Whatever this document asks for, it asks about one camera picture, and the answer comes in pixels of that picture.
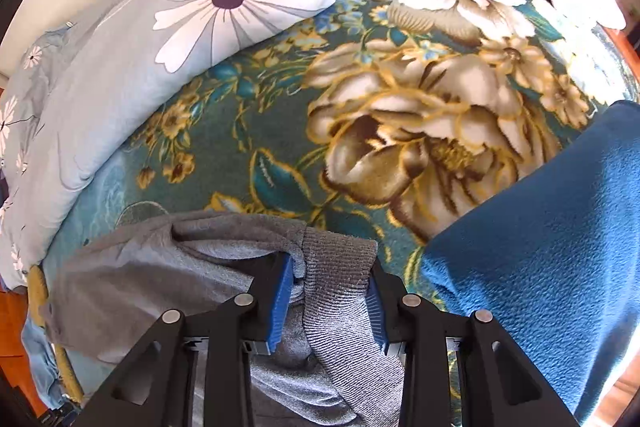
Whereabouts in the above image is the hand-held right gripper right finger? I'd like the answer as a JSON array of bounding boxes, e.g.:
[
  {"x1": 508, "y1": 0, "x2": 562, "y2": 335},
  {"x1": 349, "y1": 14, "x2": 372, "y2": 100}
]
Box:
[{"x1": 367, "y1": 264, "x2": 583, "y2": 427}]

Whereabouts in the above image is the yellow woven mat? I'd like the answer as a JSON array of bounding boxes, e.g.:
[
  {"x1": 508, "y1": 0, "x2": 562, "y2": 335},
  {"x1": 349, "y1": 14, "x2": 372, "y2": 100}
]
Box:
[{"x1": 27, "y1": 264, "x2": 83, "y2": 405}]

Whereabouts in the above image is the teal floral blanket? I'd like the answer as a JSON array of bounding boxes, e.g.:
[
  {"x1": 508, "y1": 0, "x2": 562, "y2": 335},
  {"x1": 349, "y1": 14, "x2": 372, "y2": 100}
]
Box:
[{"x1": 42, "y1": 0, "x2": 640, "y2": 408}]

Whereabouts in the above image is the blue fleece garment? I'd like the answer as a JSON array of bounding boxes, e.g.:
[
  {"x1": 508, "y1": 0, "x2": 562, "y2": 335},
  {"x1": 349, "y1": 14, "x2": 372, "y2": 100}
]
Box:
[{"x1": 422, "y1": 99, "x2": 640, "y2": 427}]

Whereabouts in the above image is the light blue daisy duvet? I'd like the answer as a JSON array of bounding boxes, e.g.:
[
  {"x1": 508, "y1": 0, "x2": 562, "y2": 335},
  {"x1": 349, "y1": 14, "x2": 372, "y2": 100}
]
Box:
[{"x1": 0, "y1": 0, "x2": 516, "y2": 293}]

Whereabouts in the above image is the light blue cloth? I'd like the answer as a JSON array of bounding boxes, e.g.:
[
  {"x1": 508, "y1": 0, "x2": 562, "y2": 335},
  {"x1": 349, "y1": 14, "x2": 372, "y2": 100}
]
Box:
[{"x1": 22, "y1": 317, "x2": 66, "y2": 410}]

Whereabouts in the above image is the grey knit sweater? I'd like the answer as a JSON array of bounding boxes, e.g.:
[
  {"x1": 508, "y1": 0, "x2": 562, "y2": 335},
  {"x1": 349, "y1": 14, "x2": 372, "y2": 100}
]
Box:
[{"x1": 40, "y1": 209, "x2": 406, "y2": 427}]

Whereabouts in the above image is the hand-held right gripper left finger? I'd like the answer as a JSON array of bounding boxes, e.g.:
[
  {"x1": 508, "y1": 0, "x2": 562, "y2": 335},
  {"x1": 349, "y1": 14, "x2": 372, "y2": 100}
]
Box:
[{"x1": 72, "y1": 252, "x2": 296, "y2": 427}]

